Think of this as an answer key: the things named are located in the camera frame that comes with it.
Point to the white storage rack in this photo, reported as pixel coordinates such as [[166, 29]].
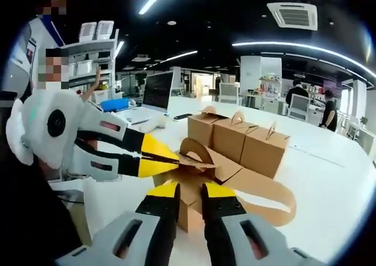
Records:
[[113, 69]]

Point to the white laptop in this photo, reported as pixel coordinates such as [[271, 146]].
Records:
[[158, 91]]

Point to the white storage bin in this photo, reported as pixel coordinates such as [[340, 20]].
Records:
[[84, 67]]

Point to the short ceiling light strip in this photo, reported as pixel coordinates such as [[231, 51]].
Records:
[[176, 57]]

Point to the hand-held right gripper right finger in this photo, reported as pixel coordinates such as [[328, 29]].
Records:
[[243, 239]]

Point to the white mesh office chair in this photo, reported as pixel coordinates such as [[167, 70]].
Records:
[[299, 106], [229, 92]]

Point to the blue pouch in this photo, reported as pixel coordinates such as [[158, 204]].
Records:
[[115, 104]]

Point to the purple wall screen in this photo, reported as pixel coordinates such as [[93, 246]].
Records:
[[332, 85]]

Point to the small green potted plant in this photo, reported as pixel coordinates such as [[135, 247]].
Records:
[[364, 120]]

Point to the stack of white bins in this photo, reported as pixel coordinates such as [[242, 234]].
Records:
[[105, 29], [87, 31]]

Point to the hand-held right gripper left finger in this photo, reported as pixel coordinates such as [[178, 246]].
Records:
[[141, 236]]

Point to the white display shelf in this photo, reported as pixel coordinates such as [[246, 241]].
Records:
[[269, 88]]

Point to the person's black shirt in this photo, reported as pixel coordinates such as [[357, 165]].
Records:
[[32, 219]]

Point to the white crumpled cloth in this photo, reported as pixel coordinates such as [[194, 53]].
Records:
[[152, 123]]

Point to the white ceiling air vent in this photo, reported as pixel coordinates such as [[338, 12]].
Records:
[[293, 16]]

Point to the blue white wall display board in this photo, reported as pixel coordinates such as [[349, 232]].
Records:
[[22, 63]]

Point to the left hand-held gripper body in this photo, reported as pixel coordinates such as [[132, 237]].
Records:
[[38, 122]]

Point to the dark oval remote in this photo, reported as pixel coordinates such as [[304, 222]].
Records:
[[182, 117]]

